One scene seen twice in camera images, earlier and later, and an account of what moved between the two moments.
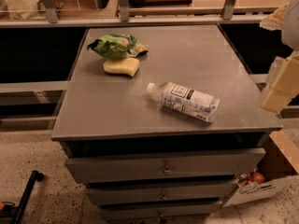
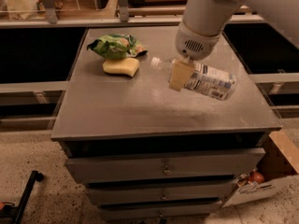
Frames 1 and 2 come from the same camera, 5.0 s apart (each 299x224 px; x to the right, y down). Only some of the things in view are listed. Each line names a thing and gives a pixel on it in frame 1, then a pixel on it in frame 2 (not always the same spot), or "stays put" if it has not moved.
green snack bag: (117, 46) stays put
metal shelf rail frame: (124, 19) stays put
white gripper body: (291, 25) to (195, 44)
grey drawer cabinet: (144, 158) stays put
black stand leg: (13, 215) stays put
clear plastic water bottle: (185, 101) to (204, 78)
